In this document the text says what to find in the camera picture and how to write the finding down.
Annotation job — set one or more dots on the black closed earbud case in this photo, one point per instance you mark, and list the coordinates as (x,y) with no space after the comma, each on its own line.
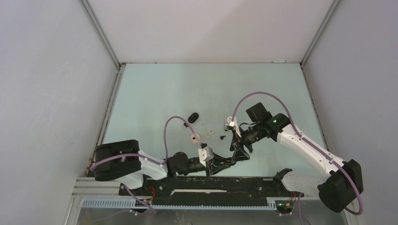
(193,117)

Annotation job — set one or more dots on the aluminium frame rail left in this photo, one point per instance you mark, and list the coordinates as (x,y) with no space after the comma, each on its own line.
(116,75)

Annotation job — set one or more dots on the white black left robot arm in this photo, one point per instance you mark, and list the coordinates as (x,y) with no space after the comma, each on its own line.
(126,163)

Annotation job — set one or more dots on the aluminium frame rail right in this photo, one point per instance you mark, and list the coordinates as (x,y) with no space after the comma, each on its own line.
(309,52)

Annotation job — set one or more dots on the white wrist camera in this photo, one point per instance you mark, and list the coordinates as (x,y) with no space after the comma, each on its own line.
(231,123)
(205,155)

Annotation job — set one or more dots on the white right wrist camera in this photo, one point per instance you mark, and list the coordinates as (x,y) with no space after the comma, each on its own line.
(231,123)

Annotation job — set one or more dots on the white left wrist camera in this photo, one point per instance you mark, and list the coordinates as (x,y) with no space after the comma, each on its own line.
(205,155)

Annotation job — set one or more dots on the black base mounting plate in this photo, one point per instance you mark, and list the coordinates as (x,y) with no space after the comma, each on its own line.
(192,191)

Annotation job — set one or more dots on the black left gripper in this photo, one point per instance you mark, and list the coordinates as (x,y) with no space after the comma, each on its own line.
(217,164)

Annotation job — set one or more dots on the aluminium frame rail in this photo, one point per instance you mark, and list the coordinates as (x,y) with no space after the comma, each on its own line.
(309,52)
(116,75)

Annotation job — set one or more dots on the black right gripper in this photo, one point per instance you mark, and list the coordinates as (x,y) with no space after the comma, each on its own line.
(237,145)

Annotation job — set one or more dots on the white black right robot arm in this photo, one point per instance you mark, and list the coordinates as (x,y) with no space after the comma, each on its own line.
(338,182)

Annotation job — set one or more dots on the beige earbud charging case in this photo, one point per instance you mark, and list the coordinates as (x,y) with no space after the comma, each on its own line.
(195,138)

